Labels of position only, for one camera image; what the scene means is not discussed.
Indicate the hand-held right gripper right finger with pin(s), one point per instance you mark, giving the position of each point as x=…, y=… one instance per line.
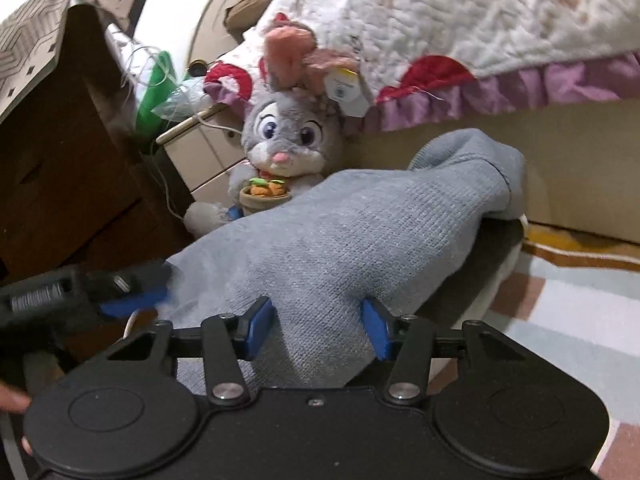
x=375, y=330

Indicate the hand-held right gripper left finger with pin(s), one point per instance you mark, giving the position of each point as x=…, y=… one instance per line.
x=261, y=327

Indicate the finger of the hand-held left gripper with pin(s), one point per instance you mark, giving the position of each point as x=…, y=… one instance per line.
x=135, y=302

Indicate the grey knit sweater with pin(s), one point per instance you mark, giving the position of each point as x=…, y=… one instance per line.
x=350, y=230

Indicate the person's left hand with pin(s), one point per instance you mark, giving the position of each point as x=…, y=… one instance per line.
x=12, y=400

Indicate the brown folded garment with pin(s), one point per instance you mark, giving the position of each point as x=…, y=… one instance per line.
x=475, y=265

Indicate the cream folded garment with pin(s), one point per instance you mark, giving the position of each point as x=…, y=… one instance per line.
x=495, y=290

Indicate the brown wooden drawer cabinet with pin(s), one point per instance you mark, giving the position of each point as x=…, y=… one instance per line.
x=65, y=160

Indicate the beige bedside cabinet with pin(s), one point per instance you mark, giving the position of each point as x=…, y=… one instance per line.
x=210, y=155

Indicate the grey plush rabbit toy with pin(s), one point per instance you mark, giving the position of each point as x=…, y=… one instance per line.
x=285, y=130

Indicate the green plastic bag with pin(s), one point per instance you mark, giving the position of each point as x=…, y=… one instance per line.
x=152, y=95

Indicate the clear plastic bag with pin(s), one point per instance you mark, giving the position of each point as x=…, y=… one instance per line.
x=180, y=97

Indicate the beige bed base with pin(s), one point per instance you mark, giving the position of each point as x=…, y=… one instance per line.
x=575, y=160

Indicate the patterned cabinet cover cloth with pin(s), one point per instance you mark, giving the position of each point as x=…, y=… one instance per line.
x=30, y=45

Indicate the beige curved headboard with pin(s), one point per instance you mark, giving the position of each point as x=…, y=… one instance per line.
x=215, y=15

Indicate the white quilt with red print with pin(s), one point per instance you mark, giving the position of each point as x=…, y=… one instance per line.
x=450, y=15

